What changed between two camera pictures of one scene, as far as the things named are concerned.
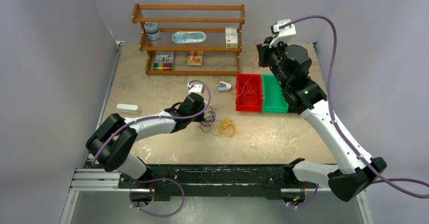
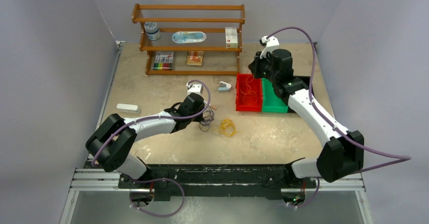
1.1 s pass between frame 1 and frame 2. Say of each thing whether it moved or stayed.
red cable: moved
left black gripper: stayed
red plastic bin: stayed
